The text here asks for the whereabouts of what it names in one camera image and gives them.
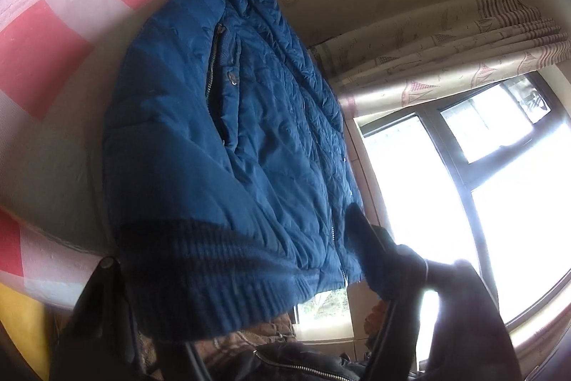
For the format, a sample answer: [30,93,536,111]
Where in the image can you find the blue quilted jacket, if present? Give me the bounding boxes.
[102,0,367,341]

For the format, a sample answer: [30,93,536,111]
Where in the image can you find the dark framed window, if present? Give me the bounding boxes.
[294,69,571,368]

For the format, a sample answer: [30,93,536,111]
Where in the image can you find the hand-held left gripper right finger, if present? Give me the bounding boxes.
[347,202,524,381]

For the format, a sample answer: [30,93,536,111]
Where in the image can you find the yellow floral bedsheet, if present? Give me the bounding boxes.
[0,282,61,381]

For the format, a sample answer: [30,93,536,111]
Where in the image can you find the sailboat print curtain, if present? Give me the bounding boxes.
[308,0,571,119]

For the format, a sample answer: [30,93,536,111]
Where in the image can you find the person's black leather jacket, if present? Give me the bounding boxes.
[207,339,429,381]

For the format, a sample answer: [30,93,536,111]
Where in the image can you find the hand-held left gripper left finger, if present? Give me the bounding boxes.
[48,256,150,381]

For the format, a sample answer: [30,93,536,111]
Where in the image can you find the pink checkered quilt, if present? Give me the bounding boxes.
[0,0,224,308]

